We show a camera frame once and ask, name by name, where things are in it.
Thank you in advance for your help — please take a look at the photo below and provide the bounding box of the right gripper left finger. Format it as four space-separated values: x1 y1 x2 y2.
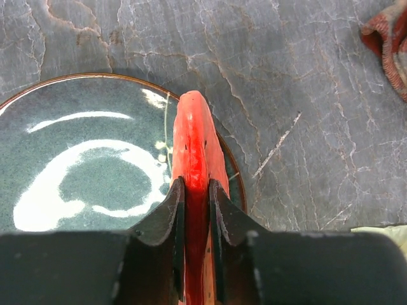
127 177 185 302

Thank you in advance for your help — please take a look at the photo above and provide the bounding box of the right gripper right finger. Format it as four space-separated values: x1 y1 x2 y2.
209 179 266 302

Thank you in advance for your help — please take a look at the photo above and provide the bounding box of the red watermelon slice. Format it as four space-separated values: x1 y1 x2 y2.
172 90 229 304

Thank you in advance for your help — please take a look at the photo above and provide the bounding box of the pale green plastic bag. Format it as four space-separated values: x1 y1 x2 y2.
350 225 406 236

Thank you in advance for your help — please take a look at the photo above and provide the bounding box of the blue ceramic plate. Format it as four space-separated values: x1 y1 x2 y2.
0 72 249 233

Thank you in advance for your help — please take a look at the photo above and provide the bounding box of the red plaid cloth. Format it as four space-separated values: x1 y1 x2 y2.
361 1 406 100

